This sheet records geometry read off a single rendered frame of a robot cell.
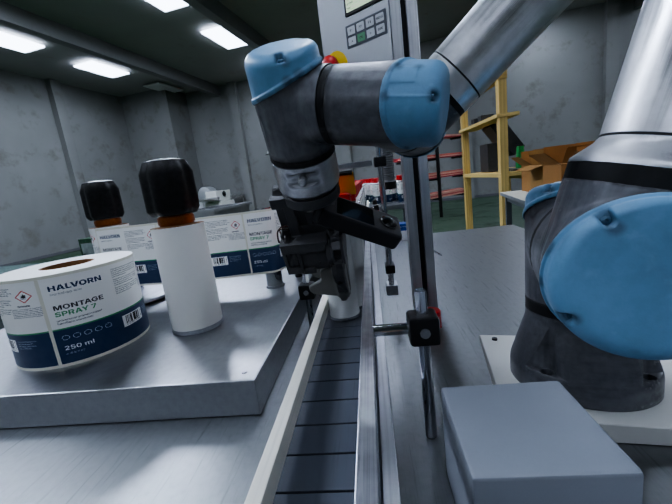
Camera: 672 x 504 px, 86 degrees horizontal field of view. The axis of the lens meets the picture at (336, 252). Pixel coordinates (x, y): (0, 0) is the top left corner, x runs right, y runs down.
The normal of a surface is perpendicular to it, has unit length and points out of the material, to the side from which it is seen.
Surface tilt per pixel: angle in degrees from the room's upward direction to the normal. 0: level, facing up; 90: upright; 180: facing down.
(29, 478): 0
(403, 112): 107
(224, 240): 90
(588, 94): 90
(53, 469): 0
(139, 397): 90
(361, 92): 81
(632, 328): 93
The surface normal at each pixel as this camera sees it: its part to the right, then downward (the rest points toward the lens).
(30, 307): 0.09, 0.18
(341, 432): -0.12, -0.97
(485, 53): -0.12, 0.44
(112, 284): 0.91, -0.04
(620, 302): -0.41, 0.30
